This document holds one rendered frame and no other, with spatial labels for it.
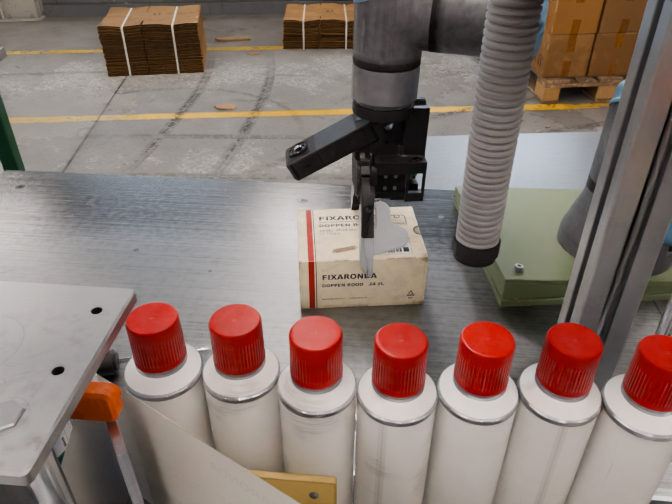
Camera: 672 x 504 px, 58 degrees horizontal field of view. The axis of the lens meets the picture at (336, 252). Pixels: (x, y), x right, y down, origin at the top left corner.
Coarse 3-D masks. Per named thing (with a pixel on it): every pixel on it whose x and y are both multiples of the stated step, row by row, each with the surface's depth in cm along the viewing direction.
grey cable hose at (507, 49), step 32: (512, 0) 33; (512, 32) 34; (480, 64) 36; (512, 64) 35; (480, 96) 37; (512, 96) 36; (480, 128) 38; (512, 128) 38; (480, 160) 39; (512, 160) 40; (480, 192) 40; (480, 224) 41; (480, 256) 43
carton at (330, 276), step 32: (320, 224) 80; (352, 224) 80; (416, 224) 80; (320, 256) 74; (352, 256) 74; (384, 256) 74; (416, 256) 74; (320, 288) 76; (352, 288) 76; (384, 288) 76; (416, 288) 77
